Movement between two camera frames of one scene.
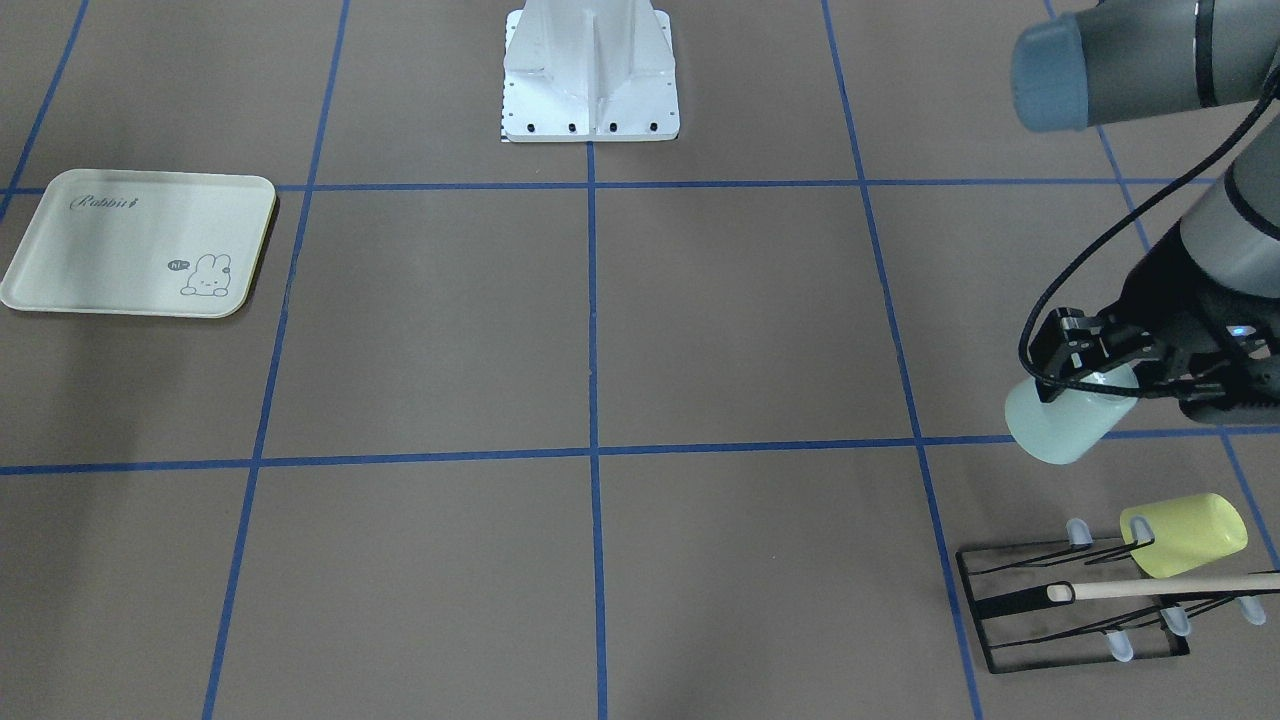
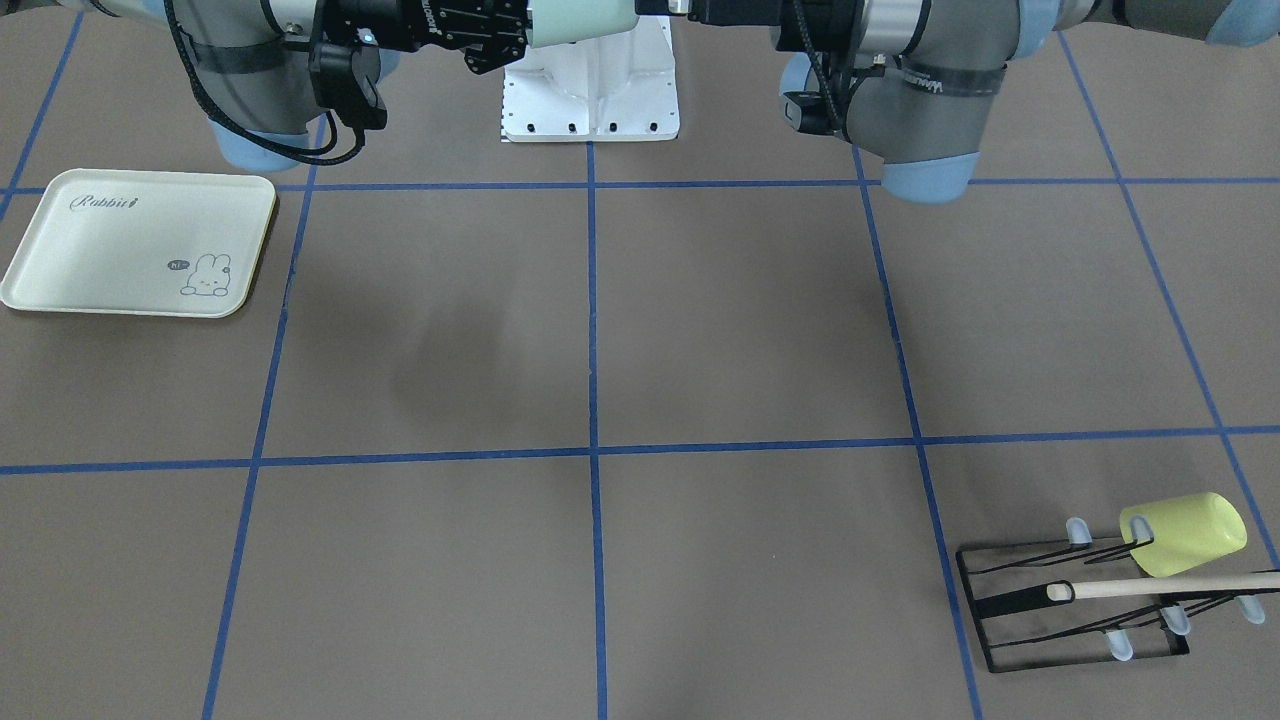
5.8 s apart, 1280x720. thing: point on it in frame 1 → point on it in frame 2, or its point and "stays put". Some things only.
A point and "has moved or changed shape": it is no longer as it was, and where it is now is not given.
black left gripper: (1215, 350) → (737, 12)
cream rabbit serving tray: (144, 242) stays put
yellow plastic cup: (1187, 531) stays put
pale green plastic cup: (1060, 430) has moved or changed shape
